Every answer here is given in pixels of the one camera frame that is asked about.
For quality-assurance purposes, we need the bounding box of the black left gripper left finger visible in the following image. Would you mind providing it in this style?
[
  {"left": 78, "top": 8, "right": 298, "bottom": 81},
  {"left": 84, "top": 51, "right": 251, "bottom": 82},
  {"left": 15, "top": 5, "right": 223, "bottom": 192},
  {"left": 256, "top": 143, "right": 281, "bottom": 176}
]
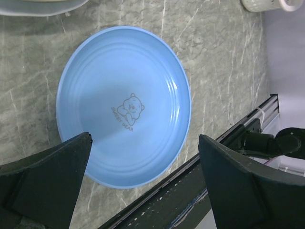
[{"left": 0, "top": 132, "right": 93, "bottom": 229}]

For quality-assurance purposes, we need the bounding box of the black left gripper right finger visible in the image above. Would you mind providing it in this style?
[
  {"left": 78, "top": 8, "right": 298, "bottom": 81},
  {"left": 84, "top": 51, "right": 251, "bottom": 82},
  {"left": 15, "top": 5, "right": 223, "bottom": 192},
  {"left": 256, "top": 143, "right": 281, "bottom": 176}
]
[{"left": 198, "top": 135, "right": 305, "bottom": 229}]

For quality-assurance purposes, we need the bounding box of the blue plastic plate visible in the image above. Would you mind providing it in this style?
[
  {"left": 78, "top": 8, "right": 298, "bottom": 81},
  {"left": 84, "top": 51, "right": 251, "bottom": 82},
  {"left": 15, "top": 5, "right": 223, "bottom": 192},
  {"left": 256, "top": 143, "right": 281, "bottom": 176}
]
[{"left": 56, "top": 26, "right": 192, "bottom": 189}]

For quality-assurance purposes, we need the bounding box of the white perforated plastic bin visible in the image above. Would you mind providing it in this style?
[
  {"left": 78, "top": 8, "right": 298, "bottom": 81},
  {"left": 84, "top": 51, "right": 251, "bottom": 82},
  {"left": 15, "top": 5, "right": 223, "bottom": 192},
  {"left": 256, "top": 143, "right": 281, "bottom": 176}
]
[{"left": 241, "top": 0, "right": 304, "bottom": 12}]

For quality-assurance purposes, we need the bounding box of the black table front frame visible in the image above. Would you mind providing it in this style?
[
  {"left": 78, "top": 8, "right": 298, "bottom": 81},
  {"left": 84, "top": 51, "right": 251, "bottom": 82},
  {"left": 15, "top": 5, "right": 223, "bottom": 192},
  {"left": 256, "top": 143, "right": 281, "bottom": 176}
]
[{"left": 100, "top": 155, "right": 207, "bottom": 229}]

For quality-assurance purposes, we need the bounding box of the aluminium rail frame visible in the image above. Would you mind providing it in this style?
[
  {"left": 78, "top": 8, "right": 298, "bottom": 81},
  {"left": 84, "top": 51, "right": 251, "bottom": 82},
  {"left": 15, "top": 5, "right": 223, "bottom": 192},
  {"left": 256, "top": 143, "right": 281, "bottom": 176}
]
[{"left": 216, "top": 94, "right": 279, "bottom": 145}]

